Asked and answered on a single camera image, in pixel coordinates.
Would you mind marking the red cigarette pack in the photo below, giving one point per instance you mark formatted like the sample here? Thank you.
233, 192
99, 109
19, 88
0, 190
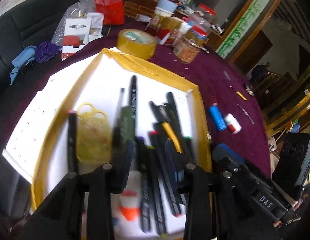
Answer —
168, 31

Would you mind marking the red plastic bag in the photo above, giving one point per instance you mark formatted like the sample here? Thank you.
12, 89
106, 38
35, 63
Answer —
113, 11

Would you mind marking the yellow black utility knife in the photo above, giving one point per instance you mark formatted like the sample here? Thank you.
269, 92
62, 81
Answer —
171, 135

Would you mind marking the black sofa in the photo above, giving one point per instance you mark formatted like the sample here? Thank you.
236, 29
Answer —
27, 24

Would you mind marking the bamboo painted panel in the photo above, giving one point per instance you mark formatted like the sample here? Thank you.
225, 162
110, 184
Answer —
241, 27

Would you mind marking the black marker pink cap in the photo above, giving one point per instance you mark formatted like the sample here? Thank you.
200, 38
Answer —
72, 142

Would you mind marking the blue cloth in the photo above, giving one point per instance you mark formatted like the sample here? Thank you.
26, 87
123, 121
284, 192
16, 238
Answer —
23, 58

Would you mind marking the person right hand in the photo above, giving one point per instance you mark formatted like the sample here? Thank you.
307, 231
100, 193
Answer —
299, 203

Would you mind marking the silver thin pen far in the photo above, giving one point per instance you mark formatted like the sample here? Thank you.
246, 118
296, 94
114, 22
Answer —
246, 114

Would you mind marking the yellow taped white tray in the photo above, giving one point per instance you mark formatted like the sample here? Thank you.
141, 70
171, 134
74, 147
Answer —
59, 214

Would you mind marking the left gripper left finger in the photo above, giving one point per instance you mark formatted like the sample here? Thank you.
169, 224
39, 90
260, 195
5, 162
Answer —
121, 161

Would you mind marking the maroon velvet tablecloth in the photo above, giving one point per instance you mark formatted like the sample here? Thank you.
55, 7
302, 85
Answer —
209, 71

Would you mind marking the black gel pen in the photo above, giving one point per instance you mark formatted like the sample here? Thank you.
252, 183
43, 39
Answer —
119, 112

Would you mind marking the black phone on mount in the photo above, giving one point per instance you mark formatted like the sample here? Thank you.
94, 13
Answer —
294, 164

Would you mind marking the blue battery pack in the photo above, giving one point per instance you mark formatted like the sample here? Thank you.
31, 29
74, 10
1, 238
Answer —
217, 117

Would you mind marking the brown label glass jar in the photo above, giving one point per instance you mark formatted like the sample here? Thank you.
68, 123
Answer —
188, 47

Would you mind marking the yellow black pen far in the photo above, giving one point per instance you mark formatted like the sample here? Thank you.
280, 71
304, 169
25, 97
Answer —
239, 94

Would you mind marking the black marker green cap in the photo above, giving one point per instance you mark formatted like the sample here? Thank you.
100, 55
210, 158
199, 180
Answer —
188, 141

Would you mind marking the yellow packing tape roll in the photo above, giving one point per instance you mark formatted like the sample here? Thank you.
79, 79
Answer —
136, 43

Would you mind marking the red lid plastic jar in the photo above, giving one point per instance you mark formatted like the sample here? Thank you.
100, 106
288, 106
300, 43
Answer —
203, 17

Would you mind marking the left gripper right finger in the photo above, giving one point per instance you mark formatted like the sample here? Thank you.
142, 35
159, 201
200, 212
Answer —
176, 163

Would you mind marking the green cylindrical battery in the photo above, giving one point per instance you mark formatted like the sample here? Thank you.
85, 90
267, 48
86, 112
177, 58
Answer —
127, 124

